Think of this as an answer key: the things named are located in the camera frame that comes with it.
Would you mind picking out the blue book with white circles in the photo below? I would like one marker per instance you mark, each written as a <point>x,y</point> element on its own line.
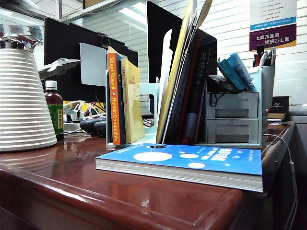
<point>168,158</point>

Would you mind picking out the yellow paperback book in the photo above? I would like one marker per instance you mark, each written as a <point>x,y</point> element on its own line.
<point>133,107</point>

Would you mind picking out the light blue desktop bookshelf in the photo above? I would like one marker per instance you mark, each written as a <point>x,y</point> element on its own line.
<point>146,89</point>

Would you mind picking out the red book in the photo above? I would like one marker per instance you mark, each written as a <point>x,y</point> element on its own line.
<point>188,95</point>

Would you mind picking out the orange Human Compatible book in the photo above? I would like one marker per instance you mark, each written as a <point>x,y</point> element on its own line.
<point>114,100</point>

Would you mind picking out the dark book with Chinese title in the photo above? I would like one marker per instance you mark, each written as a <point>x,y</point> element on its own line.
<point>200,91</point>

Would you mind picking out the white bookshelf drawer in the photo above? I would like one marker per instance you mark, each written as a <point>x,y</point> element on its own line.
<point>230,127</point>
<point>230,100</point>

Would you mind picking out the dark patterned notebook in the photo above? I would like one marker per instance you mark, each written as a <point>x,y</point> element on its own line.
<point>176,112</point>

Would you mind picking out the leaning books and folders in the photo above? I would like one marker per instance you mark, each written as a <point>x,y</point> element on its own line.
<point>172,79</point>

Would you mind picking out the white plastic divider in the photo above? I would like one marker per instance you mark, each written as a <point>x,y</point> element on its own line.
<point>165,72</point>

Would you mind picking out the black computer mouse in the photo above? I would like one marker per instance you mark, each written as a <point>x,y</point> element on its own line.
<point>92,125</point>

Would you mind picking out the grey monitor stand panel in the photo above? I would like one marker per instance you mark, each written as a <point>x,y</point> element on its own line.
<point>92,64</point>

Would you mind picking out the yellow box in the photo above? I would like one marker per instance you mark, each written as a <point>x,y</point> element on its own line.
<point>68,105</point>

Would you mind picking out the dark blue booklet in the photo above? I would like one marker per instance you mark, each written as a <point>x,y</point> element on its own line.
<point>230,74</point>

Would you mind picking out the light blue booklet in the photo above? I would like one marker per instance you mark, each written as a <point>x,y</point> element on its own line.
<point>241,69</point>

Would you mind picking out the brown bottle with green label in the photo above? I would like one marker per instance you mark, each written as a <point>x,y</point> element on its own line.
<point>54,100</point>

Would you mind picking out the silver model airplane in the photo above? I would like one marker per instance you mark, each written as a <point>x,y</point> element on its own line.
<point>60,64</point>

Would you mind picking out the white horizontal blinds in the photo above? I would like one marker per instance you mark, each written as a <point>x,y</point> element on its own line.
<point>235,36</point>

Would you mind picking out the black computer monitor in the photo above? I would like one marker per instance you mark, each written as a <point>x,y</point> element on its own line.
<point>62,43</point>

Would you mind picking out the white pen holder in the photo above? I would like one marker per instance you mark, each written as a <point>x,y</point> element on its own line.
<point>267,81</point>

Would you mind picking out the black capped pen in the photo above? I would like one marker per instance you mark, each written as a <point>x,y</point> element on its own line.
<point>257,56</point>

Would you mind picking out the brown flat box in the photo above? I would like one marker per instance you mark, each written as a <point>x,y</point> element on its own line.
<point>277,116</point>

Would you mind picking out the white pen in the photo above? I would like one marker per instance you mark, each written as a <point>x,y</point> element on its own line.
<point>265,58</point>

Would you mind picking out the brown cardboard box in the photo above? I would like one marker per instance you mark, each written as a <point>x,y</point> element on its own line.
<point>96,3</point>

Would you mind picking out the black box with logo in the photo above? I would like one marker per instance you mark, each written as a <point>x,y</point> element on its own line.
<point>280,104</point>

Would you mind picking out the white ribbed thermos jug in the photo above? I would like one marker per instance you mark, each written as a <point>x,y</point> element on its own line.
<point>24,100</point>

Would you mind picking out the grey pen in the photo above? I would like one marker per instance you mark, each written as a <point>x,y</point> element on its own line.
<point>273,57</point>

